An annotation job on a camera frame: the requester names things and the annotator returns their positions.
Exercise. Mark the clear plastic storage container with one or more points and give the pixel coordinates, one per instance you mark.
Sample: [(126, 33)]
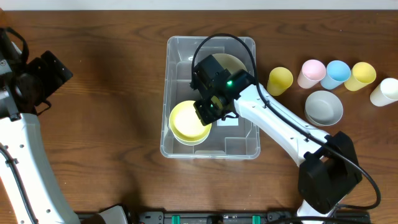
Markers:
[(224, 142)]

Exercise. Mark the light blue cup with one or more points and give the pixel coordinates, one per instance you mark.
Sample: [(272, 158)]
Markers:
[(337, 72)]

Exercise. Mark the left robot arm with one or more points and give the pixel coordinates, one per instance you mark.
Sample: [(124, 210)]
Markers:
[(25, 170)]

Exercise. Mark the white bowl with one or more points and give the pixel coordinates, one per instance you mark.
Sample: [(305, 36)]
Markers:
[(191, 140)]

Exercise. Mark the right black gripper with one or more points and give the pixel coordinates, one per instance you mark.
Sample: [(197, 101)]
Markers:
[(203, 109)]

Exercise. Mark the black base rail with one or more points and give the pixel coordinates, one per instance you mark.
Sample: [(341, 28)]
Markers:
[(232, 218)]

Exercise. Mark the pink cup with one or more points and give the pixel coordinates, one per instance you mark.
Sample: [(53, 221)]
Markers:
[(312, 72)]

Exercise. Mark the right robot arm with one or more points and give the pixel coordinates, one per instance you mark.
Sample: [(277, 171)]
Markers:
[(327, 164)]

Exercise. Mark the cream white cup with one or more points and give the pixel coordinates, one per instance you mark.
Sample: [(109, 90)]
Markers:
[(385, 93)]

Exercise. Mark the beige bowl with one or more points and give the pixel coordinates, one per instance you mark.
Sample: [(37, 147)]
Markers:
[(230, 62)]

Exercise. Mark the yellow cup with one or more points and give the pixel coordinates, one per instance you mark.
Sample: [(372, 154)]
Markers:
[(280, 79), (362, 74)]

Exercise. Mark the grey bowl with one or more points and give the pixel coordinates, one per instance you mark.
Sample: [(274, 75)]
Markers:
[(323, 108)]

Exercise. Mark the yellow cup right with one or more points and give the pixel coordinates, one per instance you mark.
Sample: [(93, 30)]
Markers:
[(362, 74)]

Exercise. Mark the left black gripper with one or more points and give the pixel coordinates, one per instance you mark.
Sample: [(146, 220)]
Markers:
[(56, 69)]

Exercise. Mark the yellow bowl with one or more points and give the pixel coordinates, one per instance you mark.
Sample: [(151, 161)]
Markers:
[(183, 119)]

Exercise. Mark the yellow cup left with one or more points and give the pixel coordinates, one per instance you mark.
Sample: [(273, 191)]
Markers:
[(280, 79)]

